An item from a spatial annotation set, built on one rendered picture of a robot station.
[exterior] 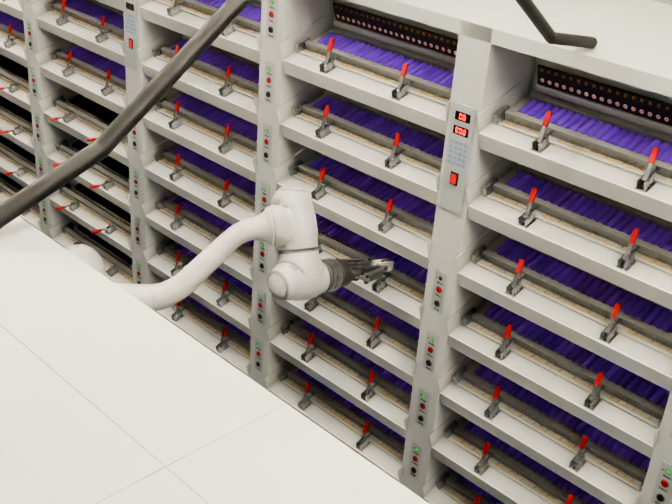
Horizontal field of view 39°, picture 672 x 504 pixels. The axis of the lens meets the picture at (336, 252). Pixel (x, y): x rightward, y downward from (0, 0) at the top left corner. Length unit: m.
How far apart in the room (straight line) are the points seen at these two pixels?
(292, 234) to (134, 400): 1.49
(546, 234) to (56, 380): 1.52
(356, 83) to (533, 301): 0.74
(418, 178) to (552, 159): 0.43
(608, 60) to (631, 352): 0.66
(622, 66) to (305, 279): 0.91
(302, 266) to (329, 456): 1.54
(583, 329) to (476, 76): 0.64
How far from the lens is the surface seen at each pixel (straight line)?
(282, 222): 2.35
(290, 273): 2.34
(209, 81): 3.08
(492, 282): 2.40
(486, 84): 2.25
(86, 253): 2.49
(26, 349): 1.00
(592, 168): 2.15
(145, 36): 3.29
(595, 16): 2.46
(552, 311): 2.32
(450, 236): 2.42
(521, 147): 2.22
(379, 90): 2.49
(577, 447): 2.52
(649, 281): 2.15
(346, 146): 2.62
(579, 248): 2.22
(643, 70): 2.03
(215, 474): 0.83
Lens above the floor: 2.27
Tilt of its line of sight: 28 degrees down
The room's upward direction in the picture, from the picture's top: 5 degrees clockwise
